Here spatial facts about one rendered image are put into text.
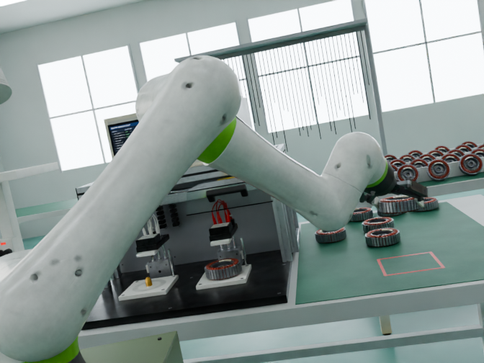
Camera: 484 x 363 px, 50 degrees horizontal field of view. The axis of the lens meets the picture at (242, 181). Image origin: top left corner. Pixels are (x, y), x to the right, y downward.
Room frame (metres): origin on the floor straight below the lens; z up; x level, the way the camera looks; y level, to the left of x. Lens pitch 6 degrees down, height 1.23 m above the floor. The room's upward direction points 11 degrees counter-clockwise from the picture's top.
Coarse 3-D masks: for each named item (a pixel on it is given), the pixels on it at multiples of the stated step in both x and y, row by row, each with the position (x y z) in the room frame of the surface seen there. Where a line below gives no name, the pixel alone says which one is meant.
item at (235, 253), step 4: (220, 248) 1.71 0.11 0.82; (224, 248) 1.70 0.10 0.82; (232, 248) 1.68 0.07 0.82; (236, 248) 1.67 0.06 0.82; (240, 248) 1.68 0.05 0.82; (220, 252) 1.67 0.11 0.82; (224, 252) 1.67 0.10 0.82; (228, 252) 1.66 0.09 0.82; (232, 252) 1.66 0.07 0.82; (236, 252) 1.66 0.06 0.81; (240, 252) 1.67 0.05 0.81; (220, 256) 1.67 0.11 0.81; (224, 256) 1.67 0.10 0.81; (228, 256) 1.66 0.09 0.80; (232, 256) 1.66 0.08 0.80; (236, 256) 1.66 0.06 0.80; (240, 256) 1.66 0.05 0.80; (240, 260) 1.66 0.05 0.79
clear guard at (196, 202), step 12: (204, 180) 1.68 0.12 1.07; (216, 180) 1.60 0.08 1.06; (228, 180) 1.54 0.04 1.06; (240, 180) 1.48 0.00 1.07; (192, 192) 1.44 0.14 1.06; (204, 192) 1.43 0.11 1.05; (240, 192) 1.40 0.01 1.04; (252, 192) 1.39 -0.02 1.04; (264, 192) 1.38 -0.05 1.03; (192, 204) 1.42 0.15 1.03; (204, 204) 1.41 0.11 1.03; (216, 204) 1.40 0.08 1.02; (228, 204) 1.39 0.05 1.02; (240, 204) 1.38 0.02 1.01; (252, 204) 1.37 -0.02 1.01
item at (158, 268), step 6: (162, 258) 1.74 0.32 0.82; (168, 258) 1.72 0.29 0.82; (150, 264) 1.70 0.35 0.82; (156, 264) 1.70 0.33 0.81; (162, 264) 1.70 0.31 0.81; (168, 264) 1.69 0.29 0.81; (150, 270) 1.70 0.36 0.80; (156, 270) 1.70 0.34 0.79; (162, 270) 1.70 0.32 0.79; (168, 270) 1.69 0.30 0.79; (174, 270) 1.74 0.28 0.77; (150, 276) 1.71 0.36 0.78; (156, 276) 1.70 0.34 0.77; (162, 276) 1.70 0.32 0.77
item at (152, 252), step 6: (156, 234) 1.67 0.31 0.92; (168, 234) 1.76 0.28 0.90; (138, 240) 1.63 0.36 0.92; (144, 240) 1.63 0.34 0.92; (150, 240) 1.62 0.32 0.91; (156, 240) 1.64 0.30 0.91; (162, 240) 1.68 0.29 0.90; (138, 246) 1.63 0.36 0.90; (144, 246) 1.63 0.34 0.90; (150, 246) 1.62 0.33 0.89; (156, 246) 1.62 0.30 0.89; (162, 246) 1.72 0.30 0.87; (138, 252) 1.63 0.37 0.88; (144, 252) 1.62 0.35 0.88; (150, 252) 1.60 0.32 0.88; (156, 252) 1.62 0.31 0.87
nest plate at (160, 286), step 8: (144, 280) 1.65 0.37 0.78; (152, 280) 1.63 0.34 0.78; (160, 280) 1.61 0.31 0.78; (168, 280) 1.60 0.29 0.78; (176, 280) 1.62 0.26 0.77; (128, 288) 1.59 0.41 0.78; (136, 288) 1.57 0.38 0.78; (144, 288) 1.56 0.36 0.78; (152, 288) 1.54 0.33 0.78; (160, 288) 1.53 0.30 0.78; (168, 288) 1.52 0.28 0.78; (120, 296) 1.52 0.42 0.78; (128, 296) 1.51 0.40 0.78; (136, 296) 1.51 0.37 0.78; (144, 296) 1.51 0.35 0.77
